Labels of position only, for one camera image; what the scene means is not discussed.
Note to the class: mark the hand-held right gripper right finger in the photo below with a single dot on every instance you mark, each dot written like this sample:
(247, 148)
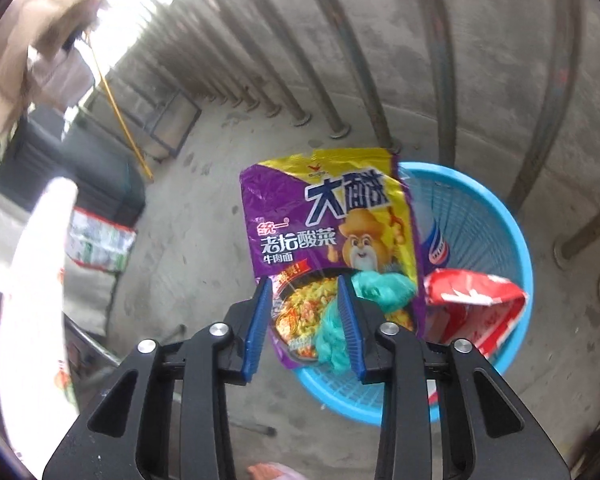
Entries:
(350, 330)

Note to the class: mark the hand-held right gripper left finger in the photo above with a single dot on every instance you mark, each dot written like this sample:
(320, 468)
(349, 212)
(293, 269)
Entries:
(260, 330)

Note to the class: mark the purple yellow noodle packet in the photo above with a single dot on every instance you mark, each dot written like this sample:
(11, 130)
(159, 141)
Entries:
(300, 220)

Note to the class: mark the clear bottle with blue label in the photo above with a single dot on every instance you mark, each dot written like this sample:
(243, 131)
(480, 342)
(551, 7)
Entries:
(437, 245)

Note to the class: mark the red and white snack packet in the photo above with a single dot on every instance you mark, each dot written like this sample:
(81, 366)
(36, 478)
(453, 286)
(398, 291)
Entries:
(470, 300)

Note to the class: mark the blue plastic basket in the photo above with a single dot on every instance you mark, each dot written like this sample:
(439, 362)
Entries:
(480, 200)

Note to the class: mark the person's slippered foot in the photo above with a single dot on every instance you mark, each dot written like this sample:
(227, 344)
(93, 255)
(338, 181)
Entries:
(270, 472)

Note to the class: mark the green printed carton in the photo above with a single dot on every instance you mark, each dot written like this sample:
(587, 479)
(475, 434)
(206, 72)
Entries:
(100, 240)

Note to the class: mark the metal dustpan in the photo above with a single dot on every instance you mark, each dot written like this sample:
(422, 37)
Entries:
(175, 130)

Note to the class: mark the printed pink white tablecloth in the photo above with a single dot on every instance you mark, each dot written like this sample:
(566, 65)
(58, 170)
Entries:
(35, 285)

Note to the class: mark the dark grey cabinet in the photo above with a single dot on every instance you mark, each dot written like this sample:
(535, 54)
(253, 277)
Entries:
(80, 170)

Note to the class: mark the yellow broom stick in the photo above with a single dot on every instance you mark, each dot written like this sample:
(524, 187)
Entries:
(122, 120)

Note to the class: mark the metal balcony railing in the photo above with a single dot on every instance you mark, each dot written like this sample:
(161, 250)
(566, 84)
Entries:
(442, 85)

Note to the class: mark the grey hanging cloth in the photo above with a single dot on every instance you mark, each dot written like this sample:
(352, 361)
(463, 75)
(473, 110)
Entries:
(62, 80)

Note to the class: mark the beige hanging jacket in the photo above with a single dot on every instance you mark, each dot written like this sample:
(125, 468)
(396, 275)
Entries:
(40, 10)

